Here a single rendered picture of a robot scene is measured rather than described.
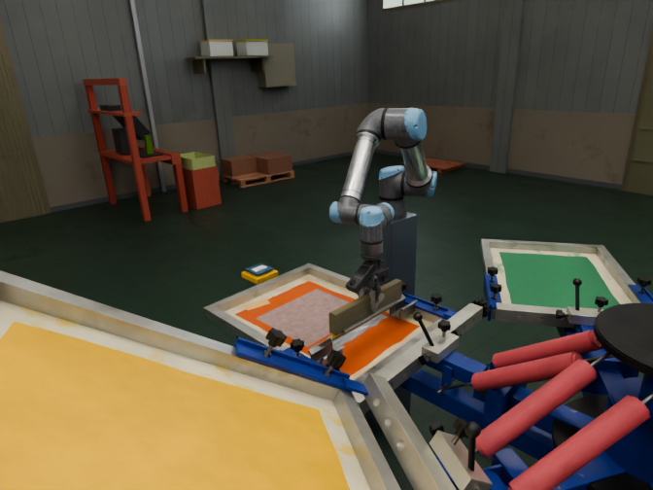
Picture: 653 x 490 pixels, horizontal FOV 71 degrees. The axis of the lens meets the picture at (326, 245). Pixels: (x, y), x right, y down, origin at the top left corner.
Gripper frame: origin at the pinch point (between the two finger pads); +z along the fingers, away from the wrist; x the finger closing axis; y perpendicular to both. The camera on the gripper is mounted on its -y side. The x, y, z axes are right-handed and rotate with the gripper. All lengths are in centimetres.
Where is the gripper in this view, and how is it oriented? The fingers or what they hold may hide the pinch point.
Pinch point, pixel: (367, 308)
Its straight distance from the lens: 160.3
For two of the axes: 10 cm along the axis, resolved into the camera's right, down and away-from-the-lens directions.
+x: -7.1, -2.3, 6.6
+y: 7.0, -2.8, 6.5
